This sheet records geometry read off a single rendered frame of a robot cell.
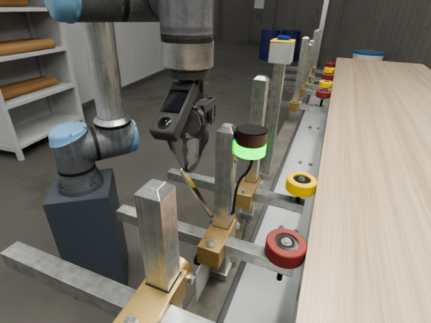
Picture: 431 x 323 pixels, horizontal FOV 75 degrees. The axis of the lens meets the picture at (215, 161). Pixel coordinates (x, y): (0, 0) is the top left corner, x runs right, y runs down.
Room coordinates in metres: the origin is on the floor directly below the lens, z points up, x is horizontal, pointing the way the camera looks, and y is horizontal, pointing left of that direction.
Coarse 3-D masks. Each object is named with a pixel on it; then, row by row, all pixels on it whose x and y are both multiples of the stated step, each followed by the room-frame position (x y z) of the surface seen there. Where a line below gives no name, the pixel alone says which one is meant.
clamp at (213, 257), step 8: (232, 224) 0.49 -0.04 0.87; (208, 232) 0.47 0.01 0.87; (216, 232) 0.47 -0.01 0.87; (224, 232) 0.47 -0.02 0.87; (232, 232) 0.49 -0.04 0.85; (216, 240) 0.44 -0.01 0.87; (224, 240) 0.44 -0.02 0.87; (200, 248) 0.42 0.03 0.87; (208, 248) 0.42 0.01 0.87; (216, 248) 0.42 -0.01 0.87; (200, 256) 0.42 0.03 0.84; (208, 256) 0.42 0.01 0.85; (216, 256) 0.41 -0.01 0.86; (208, 264) 0.41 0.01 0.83; (216, 264) 0.41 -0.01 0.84
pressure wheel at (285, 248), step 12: (276, 240) 0.41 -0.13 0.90; (288, 240) 0.41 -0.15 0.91; (300, 240) 0.41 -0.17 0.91; (276, 252) 0.38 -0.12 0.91; (288, 252) 0.38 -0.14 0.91; (300, 252) 0.38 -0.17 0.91; (276, 264) 0.38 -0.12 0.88; (288, 264) 0.37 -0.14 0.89; (300, 264) 0.38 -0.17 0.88; (276, 276) 0.41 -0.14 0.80
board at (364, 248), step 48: (336, 96) 1.49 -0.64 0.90; (384, 96) 1.51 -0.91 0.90; (336, 144) 0.88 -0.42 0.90; (384, 144) 0.89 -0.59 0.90; (336, 192) 0.59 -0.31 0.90; (384, 192) 0.60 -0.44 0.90; (336, 240) 0.42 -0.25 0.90; (384, 240) 0.42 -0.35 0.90; (336, 288) 0.31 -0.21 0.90; (384, 288) 0.31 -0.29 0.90
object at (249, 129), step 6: (240, 126) 0.49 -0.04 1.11; (246, 126) 0.49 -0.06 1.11; (252, 126) 0.50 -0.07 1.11; (258, 126) 0.50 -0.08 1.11; (240, 132) 0.47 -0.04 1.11; (246, 132) 0.47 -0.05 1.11; (252, 132) 0.47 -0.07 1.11; (258, 132) 0.47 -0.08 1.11; (264, 132) 0.47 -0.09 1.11; (234, 156) 0.48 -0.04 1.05; (234, 162) 0.48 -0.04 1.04; (252, 162) 0.48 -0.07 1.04; (246, 174) 0.48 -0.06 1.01; (240, 180) 0.49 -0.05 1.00; (234, 198) 0.49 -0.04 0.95; (234, 204) 0.49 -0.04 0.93; (234, 210) 0.49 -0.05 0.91
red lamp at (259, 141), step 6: (240, 138) 0.46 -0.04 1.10; (246, 138) 0.45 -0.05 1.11; (252, 138) 0.45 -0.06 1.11; (258, 138) 0.45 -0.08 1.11; (264, 138) 0.46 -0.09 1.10; (240, 144) 0.46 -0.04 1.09; (246, 144) 0.45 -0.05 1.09; (252, 144) 0.45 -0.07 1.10; (258, 144) 0.45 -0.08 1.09; (264, 144) 0.46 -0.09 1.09
